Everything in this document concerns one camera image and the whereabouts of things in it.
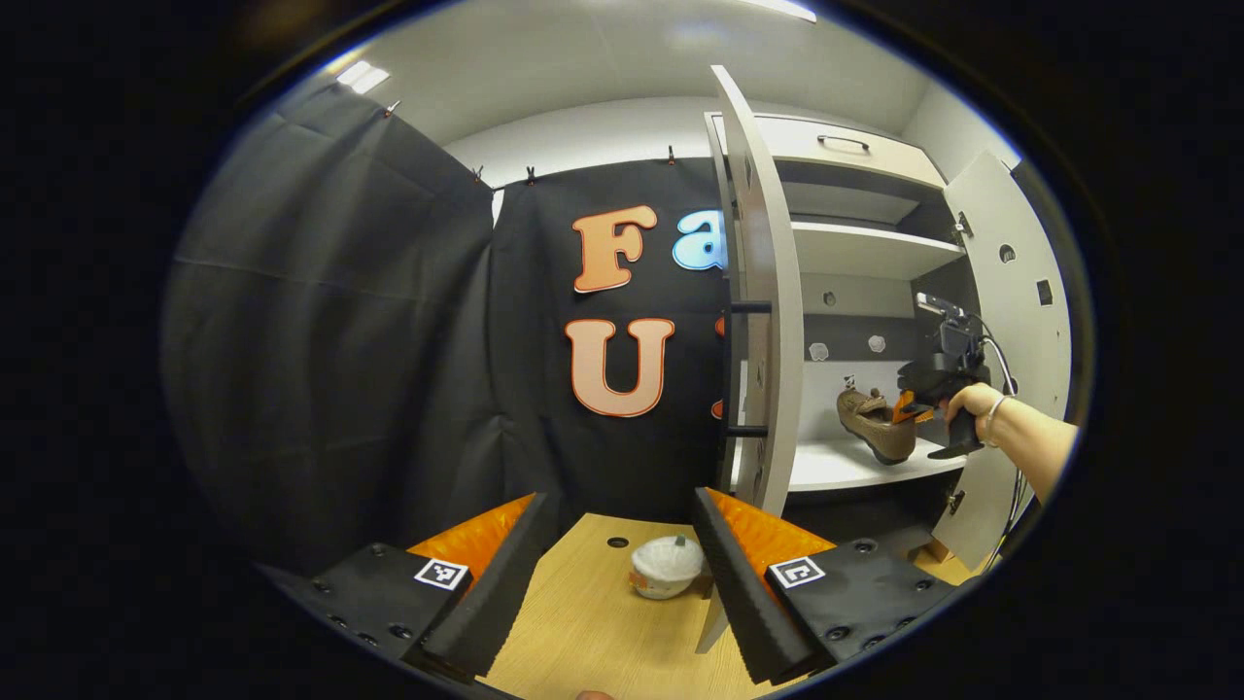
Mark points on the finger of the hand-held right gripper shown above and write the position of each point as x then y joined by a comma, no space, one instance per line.
909,408

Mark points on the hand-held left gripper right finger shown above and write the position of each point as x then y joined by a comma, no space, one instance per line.
739,593

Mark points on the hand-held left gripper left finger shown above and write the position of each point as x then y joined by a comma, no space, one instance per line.
491,603

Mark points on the brown shoe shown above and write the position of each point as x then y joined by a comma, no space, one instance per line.
880,433

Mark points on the white shoe cabinet door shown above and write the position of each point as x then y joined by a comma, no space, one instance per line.
777,253
1020,321

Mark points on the white shoe cabinet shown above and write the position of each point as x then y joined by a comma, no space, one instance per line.
855,255

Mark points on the white cabinet drawer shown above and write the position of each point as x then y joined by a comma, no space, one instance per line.
875,156

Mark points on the white lidded bowl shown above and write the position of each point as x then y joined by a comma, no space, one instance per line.
669,569

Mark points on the black backdrop cloth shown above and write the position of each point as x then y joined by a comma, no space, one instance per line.
544,457
321,321

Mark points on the long ceiling light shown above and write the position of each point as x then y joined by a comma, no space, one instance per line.
787,10

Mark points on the short ceiling light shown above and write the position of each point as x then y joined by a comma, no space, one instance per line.
362,76

